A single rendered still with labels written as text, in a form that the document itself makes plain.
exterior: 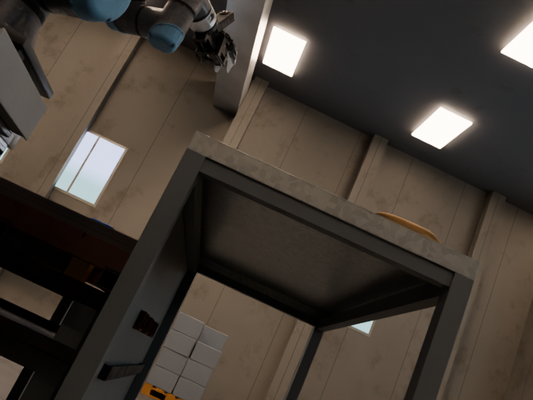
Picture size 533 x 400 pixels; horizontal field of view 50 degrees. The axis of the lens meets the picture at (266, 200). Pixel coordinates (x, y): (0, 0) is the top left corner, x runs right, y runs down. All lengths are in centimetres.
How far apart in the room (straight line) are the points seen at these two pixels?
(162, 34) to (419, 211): 1061
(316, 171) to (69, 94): 500
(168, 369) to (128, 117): 517
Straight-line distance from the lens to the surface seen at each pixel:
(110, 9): 118
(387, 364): 1117
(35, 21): 125
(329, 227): 109
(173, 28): 140
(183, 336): 830
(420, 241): 113
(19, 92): 98
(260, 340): 1058
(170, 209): 106
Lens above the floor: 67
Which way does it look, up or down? 17 degrees up
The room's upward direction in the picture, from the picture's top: 25 degrees clockwise
